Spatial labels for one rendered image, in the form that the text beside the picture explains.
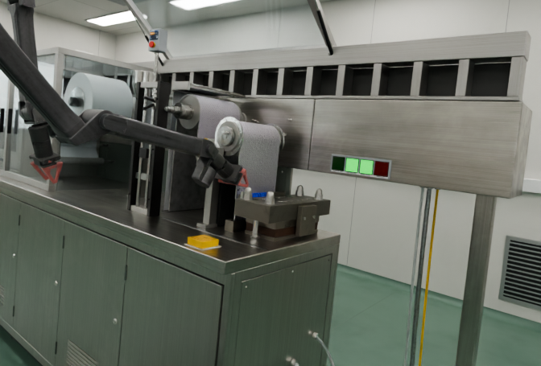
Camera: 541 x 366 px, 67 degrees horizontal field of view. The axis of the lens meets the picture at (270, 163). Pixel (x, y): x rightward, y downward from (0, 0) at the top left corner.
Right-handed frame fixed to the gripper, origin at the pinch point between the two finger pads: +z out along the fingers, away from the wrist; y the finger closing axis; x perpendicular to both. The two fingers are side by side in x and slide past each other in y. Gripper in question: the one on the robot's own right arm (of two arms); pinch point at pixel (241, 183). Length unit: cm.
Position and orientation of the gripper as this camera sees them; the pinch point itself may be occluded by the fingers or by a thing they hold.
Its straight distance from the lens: 154.4
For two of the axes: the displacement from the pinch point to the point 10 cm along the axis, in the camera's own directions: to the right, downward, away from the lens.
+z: 4.9, 5.2, 7.0
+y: 7.8, 1.0, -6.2
